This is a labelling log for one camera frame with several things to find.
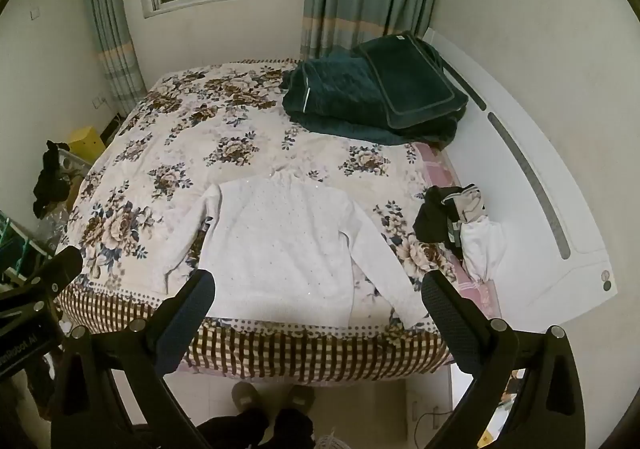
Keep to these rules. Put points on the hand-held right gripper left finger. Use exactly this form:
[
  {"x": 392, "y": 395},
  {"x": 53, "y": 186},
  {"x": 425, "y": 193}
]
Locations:
[{"x": 182, "y": 324}]

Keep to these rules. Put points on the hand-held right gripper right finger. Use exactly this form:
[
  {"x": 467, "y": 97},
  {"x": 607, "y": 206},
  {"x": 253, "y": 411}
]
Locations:
[{"x": 447, "y": 324}]

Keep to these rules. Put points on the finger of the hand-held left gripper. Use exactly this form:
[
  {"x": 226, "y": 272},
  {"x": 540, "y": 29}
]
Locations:
[{"x": 55, "y": 269}]

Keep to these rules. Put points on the white terry towel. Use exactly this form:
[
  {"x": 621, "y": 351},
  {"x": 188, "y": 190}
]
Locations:
[{"x": 280, "y": 249}]

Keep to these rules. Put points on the green rack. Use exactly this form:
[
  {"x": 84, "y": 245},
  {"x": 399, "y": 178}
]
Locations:
[{"x": 15, "y": 249}]

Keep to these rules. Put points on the white garment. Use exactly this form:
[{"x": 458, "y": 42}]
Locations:
[{"x": 482, "y": 246}]

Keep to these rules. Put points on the black cloth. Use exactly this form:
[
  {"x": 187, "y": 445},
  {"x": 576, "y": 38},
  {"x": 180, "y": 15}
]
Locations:
[{"x": 50, "y": 184}]

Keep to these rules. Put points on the grey slipper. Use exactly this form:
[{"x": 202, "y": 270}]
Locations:
[
  {"x": 300, "y": 396},
  {"x": 248, "y": 396}
]

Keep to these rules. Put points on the clear storage box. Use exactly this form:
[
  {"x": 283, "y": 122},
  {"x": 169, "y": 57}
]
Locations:
[{"x": 77, "y": 171}]

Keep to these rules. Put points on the black garment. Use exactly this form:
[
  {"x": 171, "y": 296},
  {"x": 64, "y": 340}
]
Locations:
[{"x": 432, "y": 221}]

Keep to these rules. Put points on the yellow box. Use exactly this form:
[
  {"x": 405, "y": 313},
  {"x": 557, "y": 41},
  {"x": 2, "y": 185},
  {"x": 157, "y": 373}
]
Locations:
[{"x": 86, "y": 144}]

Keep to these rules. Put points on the white headboard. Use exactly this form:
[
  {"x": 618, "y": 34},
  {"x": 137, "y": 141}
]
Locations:
[{"x": 500, "y": 189}]

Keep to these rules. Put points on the person's right leg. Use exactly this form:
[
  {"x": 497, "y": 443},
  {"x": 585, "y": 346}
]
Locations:
[{"x": 295, "y": 429}]

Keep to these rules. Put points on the floral bed sheet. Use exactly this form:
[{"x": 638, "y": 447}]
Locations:
[{"x": 240, "y": 129}]

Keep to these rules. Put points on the dark teal towel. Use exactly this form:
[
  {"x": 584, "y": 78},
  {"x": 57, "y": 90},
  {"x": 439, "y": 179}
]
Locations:
[{"x": 410, "y": 79}]

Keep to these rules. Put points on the dark green blanket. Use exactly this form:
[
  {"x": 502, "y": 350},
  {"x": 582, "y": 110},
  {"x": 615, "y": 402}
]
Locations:
[{"x": 330, "y": 99}]

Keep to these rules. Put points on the white wall socket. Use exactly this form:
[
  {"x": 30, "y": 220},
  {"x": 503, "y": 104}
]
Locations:
[{"x": 100, "y": 102}]

